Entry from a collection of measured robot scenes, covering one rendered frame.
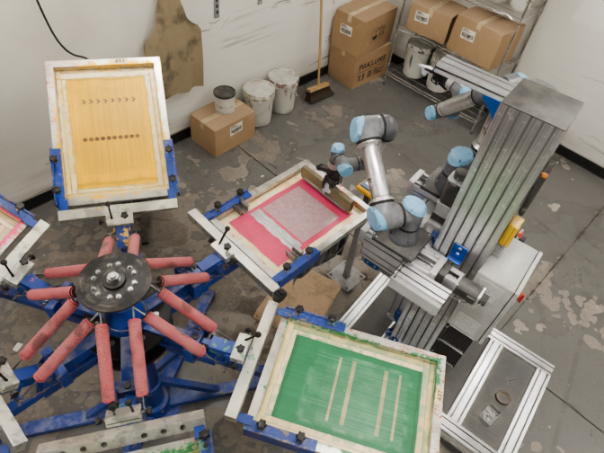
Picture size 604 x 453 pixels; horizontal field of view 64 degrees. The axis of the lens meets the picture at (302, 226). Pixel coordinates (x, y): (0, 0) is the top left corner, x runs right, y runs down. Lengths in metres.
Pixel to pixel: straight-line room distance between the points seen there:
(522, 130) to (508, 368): 1.87
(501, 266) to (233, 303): 1.89
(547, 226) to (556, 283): 0.65
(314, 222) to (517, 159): 1.19
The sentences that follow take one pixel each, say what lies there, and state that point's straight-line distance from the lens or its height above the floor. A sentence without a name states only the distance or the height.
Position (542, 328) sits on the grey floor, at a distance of 4.07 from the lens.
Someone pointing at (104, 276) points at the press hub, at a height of 1.32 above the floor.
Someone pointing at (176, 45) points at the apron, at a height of 0.98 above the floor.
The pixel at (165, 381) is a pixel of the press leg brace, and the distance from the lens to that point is 2.94.
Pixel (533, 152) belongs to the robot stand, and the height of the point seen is 1.90.
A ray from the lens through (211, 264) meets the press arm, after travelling 2.44.
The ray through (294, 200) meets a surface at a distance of 2.87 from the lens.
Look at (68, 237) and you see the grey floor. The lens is 4.13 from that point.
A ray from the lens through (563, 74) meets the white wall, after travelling 5.48.
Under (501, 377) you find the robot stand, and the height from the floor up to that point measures 0.21.
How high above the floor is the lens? 2.99
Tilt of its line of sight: 48 degrees down
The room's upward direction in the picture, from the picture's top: 8 degrees clockwise
